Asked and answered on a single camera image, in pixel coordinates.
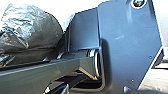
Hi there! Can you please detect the silver base bolt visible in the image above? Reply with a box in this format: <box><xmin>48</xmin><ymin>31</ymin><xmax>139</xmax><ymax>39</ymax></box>
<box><xmin>130</xmin><ymin>0</ymin><xmax>148</xmax><ymax>10</ymax></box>

